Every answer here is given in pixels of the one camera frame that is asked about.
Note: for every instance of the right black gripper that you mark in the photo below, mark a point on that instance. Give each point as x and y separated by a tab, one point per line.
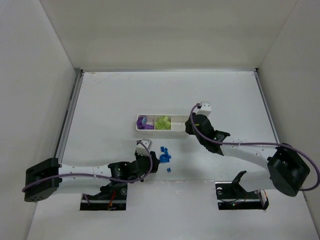
196	123

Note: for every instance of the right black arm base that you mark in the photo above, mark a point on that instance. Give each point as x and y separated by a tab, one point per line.
231	196

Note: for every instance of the purple round lego piece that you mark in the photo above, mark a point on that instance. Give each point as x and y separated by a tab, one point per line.
141	122

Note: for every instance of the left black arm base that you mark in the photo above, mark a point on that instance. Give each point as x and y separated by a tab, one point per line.
112	197

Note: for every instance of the blue arch lego piece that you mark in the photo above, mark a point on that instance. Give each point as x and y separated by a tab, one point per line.
165	158

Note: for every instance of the lime lego plate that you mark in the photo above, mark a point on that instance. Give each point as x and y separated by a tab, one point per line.
165	121

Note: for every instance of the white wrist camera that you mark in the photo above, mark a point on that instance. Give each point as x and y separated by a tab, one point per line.
143	147
204	108

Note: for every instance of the small blue lego pieces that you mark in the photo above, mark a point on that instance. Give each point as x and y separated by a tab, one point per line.
164	150

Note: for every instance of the white three-compartment tray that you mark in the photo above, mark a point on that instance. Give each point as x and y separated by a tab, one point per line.
177	126

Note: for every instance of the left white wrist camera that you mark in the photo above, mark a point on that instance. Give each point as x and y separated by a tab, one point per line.
143	147

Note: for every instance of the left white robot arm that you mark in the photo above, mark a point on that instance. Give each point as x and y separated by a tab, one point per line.
50	177

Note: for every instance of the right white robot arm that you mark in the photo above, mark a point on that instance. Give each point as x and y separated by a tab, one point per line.
283	168

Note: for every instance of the lime green lego brick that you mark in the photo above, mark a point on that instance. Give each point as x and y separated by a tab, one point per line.
159	125

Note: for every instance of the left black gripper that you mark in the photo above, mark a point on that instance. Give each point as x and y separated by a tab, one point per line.
149	162

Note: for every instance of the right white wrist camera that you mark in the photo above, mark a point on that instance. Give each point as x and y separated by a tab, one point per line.
204	108

